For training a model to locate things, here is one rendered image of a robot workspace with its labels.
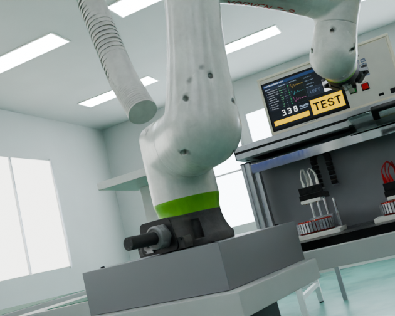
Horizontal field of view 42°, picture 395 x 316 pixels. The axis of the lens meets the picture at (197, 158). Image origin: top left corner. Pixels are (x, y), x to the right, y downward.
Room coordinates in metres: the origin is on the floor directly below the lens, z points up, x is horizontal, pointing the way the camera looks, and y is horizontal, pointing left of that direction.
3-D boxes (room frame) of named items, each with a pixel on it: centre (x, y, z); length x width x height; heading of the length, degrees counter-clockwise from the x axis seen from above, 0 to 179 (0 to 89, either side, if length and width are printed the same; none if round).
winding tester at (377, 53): (1.78, -0.53, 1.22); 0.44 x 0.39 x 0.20; 69
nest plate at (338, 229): (1.53, -0.29, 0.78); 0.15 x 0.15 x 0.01; 69
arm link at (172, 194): (0.97, 0.03, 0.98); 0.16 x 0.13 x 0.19; 21
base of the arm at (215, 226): (0.94, 0.07, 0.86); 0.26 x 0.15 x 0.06; 143
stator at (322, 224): (1.53, -0.29, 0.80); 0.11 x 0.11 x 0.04
